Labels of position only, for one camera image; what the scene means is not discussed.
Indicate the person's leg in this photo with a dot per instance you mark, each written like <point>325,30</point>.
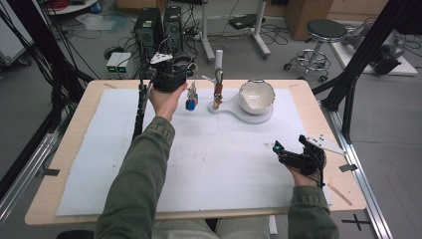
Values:
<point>185,230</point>
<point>242,229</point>

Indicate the round white table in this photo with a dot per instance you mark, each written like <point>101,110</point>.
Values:
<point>73,6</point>

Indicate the white desk leg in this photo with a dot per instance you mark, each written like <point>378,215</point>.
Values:
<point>260,33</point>
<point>206,33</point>

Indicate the flat black box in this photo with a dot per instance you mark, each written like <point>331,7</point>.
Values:
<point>245,21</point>

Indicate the key bunch with coloured tags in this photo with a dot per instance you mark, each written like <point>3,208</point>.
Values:
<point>190,104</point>

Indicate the aluminium rail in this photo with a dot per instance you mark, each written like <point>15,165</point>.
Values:
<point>20,199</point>
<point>368,186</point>

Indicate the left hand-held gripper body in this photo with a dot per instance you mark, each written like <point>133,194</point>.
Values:
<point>167,78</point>

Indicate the person's left hand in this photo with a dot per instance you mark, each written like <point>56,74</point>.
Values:
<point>166,103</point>

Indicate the wooden table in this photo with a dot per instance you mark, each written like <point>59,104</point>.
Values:
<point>345,186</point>

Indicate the clear plastic sheet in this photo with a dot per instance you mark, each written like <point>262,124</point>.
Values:
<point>99,22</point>

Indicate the person's right leg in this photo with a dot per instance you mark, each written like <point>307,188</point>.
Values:
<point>242,229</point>

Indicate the white foam mat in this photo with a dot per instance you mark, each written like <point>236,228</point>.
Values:
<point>225,166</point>

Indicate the white platform board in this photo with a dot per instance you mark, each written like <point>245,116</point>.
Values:
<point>404,68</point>

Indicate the black computer tower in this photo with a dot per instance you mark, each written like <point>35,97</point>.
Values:
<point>172,28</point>
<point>148,31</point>

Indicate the cardboard box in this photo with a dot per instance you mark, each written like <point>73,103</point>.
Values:
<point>308,18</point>

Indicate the person's left leg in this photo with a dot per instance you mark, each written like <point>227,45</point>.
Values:
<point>185,230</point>

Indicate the white ceramic bowl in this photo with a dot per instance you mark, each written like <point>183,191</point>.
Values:
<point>257,96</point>

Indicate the thin wooden stick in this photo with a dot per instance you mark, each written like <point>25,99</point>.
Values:
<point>340,195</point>

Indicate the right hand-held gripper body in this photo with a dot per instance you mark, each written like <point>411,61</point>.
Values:
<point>308,161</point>

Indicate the black metal frame post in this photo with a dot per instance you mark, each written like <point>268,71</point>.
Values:
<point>361,56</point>
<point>43,59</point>

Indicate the person's right hand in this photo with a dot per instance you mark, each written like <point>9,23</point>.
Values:
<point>303,179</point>

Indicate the white key stand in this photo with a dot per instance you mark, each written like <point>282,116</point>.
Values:
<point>232,111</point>

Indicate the black round stool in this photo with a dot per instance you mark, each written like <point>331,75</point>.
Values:
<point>325,31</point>

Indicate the black tape piece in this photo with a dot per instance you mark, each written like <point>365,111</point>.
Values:
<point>348,167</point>
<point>48,172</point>

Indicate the black tape cross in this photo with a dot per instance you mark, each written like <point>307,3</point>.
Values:
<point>356,221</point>

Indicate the white power supply unit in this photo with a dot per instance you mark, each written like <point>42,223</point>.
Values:
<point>124,66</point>
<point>112,64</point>

